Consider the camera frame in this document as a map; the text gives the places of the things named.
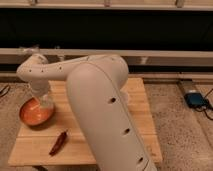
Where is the black cable on floor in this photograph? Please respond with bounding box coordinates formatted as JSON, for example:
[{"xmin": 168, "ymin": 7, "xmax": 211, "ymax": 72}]
[{"xmin": 0, "ymin": 83, "xmax": 12, "ymax": 99}]

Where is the wooden rail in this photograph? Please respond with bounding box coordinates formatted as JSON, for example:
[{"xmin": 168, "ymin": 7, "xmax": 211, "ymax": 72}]
[
  {"xmin": 0, "ymin": 48, "xmax": 213, "ymax": 67},
  {"xmin": 0, "ymin": 0, "xmax": 213, "ymax": 12}
]

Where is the red chili pepper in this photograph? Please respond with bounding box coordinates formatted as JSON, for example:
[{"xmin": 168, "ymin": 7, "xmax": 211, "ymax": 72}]
[{"xmin": 49, "ymin": 131, "xmax": 67, "ymax": 156}]

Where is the lower wooden rail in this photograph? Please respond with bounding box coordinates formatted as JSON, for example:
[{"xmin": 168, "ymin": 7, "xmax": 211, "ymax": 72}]
[{"xmin": 0, "ymin": 48, "xmax": 213, "ymax": 67}]

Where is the blue device on floor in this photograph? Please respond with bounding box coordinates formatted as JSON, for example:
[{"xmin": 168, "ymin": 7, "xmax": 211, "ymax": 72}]
[{"xmin": 184, "ymin": 93, "xmax": 208, "ymax": 108}]

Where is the upper wooden rail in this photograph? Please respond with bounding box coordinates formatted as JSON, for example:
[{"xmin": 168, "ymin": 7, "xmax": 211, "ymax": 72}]
[{"xmin": 0, "ymin": 0, "xmax": 213, "ymax": 12}]

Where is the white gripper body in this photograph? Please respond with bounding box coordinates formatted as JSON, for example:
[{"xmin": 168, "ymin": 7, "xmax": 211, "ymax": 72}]
[{"xmin": 30, "ymin": 81, "xmax": 54, "ymax": 109}]

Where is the wooden table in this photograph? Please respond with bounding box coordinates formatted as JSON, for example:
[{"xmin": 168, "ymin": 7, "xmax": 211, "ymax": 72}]
[{"xmin": 8, "ymin": 78, "xmax": 162, "ymax": 166}]

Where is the orange ceramic bowl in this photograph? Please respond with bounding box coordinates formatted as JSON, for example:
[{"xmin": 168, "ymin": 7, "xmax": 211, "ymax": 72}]
[{"xmin": 19, "ymin": 98, "xmax": 54, "ymax": 126}]

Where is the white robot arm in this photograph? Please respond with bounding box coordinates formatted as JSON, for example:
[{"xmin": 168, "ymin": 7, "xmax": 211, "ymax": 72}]
[{"xmin": 17, "ymin": 54, "xmax": 157, "ymax": 171}]

